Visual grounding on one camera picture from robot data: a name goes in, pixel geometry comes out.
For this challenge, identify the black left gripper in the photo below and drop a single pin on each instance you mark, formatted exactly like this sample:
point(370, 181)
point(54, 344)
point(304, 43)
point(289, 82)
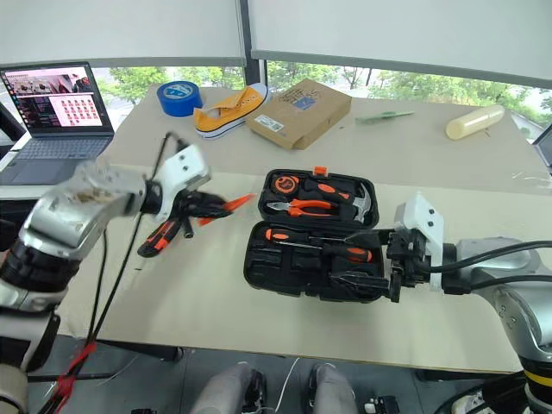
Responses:
point(187, 206)

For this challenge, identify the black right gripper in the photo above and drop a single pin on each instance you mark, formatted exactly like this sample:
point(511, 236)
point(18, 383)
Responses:
point(409, 259)

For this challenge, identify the orange pointed hand tool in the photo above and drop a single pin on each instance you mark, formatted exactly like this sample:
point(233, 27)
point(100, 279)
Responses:
point(241, 202)

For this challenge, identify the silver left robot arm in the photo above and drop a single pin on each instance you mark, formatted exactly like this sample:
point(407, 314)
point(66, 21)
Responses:
point(69, 215)

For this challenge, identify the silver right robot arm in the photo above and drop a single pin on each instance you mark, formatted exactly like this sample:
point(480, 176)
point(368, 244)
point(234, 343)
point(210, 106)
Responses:
point(504, 280)

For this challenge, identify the black plastic tool case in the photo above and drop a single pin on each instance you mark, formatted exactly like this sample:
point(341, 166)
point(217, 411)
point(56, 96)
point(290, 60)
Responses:
point(315, 235)

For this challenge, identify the green flat plastic tool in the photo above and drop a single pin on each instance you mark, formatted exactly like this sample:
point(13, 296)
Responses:
point(379, 117)

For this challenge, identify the long orange black screwdriver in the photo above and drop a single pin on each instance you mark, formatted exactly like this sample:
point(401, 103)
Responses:
point(349, 253)

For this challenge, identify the black orange utility knife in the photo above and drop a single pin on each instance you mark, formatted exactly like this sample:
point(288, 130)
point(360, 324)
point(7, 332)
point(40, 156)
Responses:
point(158, 238)

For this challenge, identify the black orange claw hammer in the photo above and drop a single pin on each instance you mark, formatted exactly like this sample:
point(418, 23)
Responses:
point(340, 196)

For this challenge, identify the black orange tape measure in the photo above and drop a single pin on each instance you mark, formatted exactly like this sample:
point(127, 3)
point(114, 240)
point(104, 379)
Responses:
point(286, 184)

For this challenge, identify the short orange black screwdriver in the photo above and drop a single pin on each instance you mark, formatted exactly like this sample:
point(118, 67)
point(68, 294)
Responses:
point(284, 235)

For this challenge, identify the yellow canvas sneaker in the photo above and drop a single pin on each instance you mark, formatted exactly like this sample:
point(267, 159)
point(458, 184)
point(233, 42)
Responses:
point(228, 114)

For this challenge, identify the blue tape roll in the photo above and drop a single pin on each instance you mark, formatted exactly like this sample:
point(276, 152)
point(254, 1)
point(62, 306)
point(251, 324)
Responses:
point(179, 98)

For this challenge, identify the brown cardboard box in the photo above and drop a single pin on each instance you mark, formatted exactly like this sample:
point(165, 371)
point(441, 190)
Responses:
point(299, 114)

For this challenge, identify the grey rounded robot leg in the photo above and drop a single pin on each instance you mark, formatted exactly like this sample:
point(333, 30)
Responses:
point(332, 390)
point(228, 390)

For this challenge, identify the black table foot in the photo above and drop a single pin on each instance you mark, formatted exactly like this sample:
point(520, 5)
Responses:
point(146, 350)

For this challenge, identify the cream plastic cylinder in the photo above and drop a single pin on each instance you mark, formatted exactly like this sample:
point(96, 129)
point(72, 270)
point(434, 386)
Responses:
point(474, 122)

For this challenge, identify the open grey laptop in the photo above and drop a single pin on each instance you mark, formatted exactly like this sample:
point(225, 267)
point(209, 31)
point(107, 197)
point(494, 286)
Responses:
point(60, 125)

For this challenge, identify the white roller blind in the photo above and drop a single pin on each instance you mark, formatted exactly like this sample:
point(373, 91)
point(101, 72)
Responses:
point(121, 30)
point(401, 34)

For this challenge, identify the dark screen edge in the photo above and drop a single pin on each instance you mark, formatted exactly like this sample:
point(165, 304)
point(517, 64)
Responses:
point(544, 148)

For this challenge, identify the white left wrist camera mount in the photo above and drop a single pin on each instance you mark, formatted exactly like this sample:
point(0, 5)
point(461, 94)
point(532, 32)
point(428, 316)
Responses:
point(185, 166)

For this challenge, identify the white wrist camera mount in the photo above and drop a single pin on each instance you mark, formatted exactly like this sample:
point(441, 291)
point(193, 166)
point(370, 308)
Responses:
point(185, 166)
point(424, 224)

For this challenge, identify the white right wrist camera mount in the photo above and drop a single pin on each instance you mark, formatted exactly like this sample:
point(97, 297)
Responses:
point(424, 224)

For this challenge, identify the dark window frame post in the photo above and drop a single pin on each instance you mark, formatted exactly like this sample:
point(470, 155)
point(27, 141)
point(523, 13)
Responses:
point(254, 64)

